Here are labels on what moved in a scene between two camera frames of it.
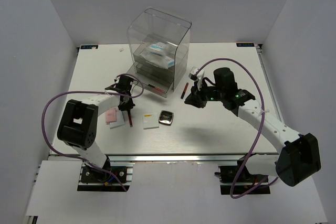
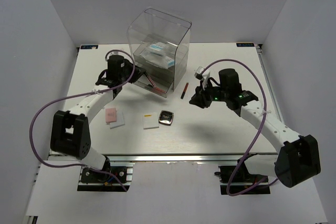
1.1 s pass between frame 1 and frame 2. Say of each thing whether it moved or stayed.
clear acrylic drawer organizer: stayed
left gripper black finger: moved
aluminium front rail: stayed
